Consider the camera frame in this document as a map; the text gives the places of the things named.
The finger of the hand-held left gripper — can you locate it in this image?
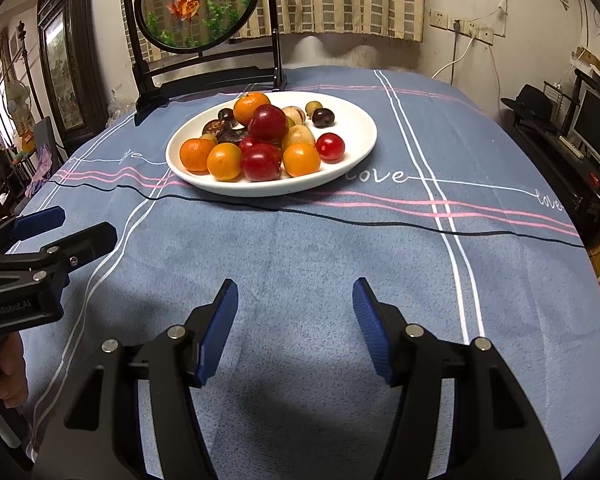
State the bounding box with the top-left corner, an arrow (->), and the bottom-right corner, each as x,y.
0,206 -> 67,257
0,222 -> 118,287

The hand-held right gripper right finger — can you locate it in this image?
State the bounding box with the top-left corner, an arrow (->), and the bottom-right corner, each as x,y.
352,277 -> 561,480

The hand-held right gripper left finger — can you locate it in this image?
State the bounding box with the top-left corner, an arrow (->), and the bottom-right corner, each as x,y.
32,279 -> 239,480

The small red cherry tomato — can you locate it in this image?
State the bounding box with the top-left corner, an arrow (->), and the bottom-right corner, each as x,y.
315,132 -> 346,163

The white round plate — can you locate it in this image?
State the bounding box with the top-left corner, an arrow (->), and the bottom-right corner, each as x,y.
165,91 -> 378,198

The person's left hand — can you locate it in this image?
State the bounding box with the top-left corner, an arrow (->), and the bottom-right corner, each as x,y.
0,332 -> 30,409

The purple cloth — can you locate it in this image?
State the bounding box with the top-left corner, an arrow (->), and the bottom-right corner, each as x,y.
27,147 -> 53,196

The blue striped tablecloth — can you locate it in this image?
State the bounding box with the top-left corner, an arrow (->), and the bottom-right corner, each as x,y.
5,66 -> 600,480

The white standing fan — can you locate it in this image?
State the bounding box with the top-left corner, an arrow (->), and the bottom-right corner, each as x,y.
5,80 -> 33,121

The dark wood framed painting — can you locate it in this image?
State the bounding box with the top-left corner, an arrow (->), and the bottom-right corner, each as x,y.
36,0 -> 108,153

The round goldfish screen black stand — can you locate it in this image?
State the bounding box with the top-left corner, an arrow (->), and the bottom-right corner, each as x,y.
120,0 -> 287,127

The black hat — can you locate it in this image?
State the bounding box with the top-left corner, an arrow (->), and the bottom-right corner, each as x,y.
501,84 -> 555,121

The computer monitor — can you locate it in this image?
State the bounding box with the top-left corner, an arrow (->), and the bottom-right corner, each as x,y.
572,77 -> 600,173

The beige checked curtain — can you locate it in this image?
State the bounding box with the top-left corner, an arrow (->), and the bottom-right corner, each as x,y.
140,0 -> 426,43

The thin black cable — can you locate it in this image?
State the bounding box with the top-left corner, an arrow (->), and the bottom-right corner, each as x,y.
47,180 -> 587,248

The white power cable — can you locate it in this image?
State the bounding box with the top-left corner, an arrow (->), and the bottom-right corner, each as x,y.
431,35 -> 476,80

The black wire rack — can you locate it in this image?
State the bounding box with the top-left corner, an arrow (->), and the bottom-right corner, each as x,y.
542,80 -> 581,126

